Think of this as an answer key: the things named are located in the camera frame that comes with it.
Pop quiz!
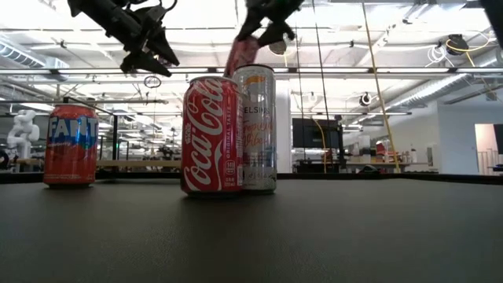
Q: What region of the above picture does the black ceiling cable reel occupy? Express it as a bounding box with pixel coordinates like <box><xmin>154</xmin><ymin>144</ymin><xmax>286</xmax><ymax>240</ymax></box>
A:
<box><xmin>446</xmin><ymin>34</ymin><xmax>469</xmax><ymax>57</ymax></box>

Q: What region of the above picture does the yellow hanging cable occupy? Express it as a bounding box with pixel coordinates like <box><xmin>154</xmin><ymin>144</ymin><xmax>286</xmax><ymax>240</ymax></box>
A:
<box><xmin>360</xmin><ymin>0</ymin><xmax>402</xmax><ymax>174</ymax></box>

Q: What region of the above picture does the black monitor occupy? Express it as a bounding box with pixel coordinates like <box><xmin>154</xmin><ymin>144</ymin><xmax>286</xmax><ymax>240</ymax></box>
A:
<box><xmin>292</xmin><ymin>117</ymin><xmax>341</xmax><ymax>149</ymax></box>

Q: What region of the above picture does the red Coca-Cola can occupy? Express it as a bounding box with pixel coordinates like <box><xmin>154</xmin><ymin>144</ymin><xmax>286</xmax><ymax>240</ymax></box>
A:
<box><xmin>180</xmin><ymin>75</ymin><xmax>244</xmax><ymax>197</ymax></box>

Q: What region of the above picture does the white slim Celsius can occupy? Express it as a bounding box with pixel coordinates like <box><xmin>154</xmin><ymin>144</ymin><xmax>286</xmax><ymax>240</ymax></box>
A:
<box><xmin>232</xmin><ymin>64</ymin><xmax>278</xmax><ymax>195</ymax></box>

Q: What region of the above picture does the black hanging cable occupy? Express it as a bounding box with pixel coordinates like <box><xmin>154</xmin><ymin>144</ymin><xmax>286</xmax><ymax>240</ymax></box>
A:
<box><xmin>311</xmin><ymin>0</ymin><xmax>329</xmax><ymax>174</ymax></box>

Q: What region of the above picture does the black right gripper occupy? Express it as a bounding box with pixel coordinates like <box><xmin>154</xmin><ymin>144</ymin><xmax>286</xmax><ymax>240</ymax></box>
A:
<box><xmin>235</xmin><ymin>0</ymin><xmax>306</xmax><ymax>47</ymax></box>

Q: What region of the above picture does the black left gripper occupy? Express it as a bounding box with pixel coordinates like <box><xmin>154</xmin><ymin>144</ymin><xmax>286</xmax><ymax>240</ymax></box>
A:
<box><xmin>84</xmin><ymin>0</ymin><xmax>181</xmax><ymax>78</ymax></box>

